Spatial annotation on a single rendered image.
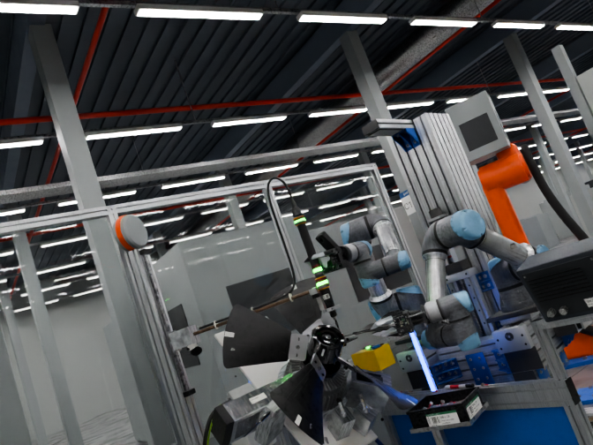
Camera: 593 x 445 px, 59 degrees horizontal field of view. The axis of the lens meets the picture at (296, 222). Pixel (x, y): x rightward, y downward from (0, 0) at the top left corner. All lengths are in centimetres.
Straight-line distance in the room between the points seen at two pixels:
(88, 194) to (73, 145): 61
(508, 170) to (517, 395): 399
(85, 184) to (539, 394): 534
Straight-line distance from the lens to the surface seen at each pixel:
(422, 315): 188
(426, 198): 269
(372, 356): 236
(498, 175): 580
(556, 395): 195
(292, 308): 206
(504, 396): 205
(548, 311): 180
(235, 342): 186
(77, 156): 649
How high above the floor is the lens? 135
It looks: 9 degrees up
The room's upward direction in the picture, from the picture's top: 20 degrees counter-clockwise
